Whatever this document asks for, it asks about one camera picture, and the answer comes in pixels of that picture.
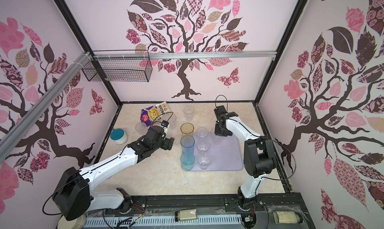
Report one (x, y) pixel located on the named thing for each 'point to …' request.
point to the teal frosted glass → (187, 160)
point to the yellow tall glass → (187, 129)
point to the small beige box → (182, 215)
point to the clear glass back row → (189, 111)
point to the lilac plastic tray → (213, 153)
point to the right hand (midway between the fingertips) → (222, 131)
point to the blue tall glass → (187, 142)
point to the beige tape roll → (77, 223)
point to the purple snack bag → (149, 114)
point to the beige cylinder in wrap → (287, 217)
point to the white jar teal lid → (119, 136)
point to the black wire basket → (133, 65)
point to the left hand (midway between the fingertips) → (167, 138)
